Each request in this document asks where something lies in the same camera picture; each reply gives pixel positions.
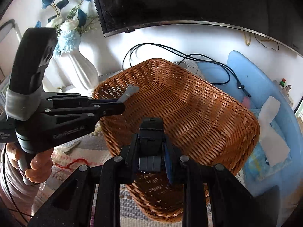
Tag red string bracelet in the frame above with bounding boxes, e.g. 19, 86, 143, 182
55, 157, 89, 172

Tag grey hair clip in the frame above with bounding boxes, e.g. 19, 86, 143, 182
118, 84, 140, 103

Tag person left hand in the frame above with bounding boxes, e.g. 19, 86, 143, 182
6, 143, 54, 184

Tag white ribbed vase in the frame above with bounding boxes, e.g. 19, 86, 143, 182
54, 44, 99, 92

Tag striped woven table mat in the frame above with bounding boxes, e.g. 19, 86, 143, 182
30, 61, 244, 227

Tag blue plastic board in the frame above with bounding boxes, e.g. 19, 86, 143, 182
198, 51, 302, 208

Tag white paper sheet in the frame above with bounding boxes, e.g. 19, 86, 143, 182
258, 96, 290, 166

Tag blue white artificial flowers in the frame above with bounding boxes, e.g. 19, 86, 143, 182
41, 0, 98, 58

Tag brown wicker basket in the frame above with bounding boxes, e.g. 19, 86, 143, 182
93, 58, 260, 225

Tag white desk lamp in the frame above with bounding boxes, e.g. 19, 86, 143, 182
1, 19, 22, 52

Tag black monitor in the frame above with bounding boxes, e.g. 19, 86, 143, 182
94, 0, 302, 54

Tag black looped cable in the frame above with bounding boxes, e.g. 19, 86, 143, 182
122, 43, 252, 98

